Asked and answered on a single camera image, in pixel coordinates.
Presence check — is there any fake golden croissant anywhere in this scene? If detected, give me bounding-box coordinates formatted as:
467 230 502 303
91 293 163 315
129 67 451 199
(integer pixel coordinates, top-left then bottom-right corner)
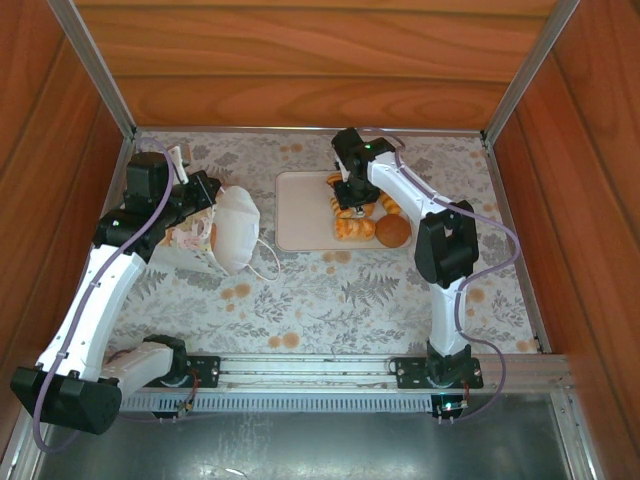
378 191 402 217
328 196 377 220

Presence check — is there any fake braided glazed bread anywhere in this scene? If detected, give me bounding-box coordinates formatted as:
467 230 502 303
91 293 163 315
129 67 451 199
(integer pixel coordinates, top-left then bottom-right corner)
333 217 377 243

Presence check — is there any pastel print paper bag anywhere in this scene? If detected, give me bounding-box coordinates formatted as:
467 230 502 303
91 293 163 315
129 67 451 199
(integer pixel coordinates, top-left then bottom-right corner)
148 184 282 282

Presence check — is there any fake round brown bun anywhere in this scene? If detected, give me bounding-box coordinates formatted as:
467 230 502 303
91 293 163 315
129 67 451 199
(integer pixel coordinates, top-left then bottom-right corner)
374 213 413 249

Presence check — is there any beige plastic tray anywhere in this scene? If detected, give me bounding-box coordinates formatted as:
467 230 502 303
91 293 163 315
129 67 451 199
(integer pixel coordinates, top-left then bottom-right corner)
275 170 414 251

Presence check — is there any floral print table cover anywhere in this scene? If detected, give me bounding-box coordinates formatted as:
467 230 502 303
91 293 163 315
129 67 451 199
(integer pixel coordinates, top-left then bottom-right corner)
107 130 544 357

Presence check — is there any shiny metal sheet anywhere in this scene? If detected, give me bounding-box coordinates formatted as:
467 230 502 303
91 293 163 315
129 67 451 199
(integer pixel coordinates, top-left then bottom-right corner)
34 392 574 480

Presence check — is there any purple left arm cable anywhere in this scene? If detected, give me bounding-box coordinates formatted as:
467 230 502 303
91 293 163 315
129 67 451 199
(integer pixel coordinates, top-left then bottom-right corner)
33 137 176 455

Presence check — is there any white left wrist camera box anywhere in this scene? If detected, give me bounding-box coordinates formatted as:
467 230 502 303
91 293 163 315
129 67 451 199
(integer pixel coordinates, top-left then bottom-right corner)
164 143 190 182

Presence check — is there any aluminium table back rail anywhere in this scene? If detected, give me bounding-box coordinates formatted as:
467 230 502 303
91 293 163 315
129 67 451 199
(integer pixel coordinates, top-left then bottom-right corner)
133 125 485 138

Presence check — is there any aluminium frame post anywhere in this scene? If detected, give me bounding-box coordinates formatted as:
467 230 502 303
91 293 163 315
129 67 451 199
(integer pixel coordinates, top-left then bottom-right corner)
47 0 137 140
549 389 601 480
480 0 582 144
0 389 51 480

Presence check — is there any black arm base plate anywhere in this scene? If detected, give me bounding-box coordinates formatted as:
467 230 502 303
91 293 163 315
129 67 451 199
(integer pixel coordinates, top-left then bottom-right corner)
144 354 221 390
394 355 485 391

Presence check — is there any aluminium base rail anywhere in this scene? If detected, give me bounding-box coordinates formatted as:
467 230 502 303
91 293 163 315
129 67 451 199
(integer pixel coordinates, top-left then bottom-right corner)
127 352 574 394

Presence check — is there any white slotted cable duct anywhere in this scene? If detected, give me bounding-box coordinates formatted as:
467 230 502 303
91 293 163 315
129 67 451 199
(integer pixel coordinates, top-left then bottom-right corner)
119 392 434 415

